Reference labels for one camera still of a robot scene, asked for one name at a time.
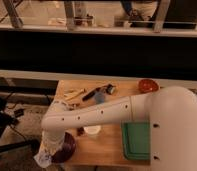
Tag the bunch of dark grapes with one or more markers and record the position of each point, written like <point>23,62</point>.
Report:
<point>80,131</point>

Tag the purple bowl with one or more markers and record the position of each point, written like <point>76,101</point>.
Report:
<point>68,149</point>

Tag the black tripod stand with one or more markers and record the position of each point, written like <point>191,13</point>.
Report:
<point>7,120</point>

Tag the black handled brush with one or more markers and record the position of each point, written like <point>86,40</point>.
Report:
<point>91,94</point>

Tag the yellow banana toy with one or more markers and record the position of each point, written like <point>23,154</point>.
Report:
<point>73,93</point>

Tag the red bowl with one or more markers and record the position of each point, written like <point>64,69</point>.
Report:
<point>147,85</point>

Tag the green plastic tray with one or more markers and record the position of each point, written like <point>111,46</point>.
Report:
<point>136,140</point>

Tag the light blue towel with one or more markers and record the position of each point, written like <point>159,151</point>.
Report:
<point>43,159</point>

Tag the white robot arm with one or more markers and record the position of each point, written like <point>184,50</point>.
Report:
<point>170,111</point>

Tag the white cup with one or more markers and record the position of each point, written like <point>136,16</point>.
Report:
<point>92,131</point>

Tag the wooden table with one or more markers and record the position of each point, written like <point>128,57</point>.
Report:
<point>103,149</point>

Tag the person in background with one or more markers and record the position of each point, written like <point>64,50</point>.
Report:
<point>138,13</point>

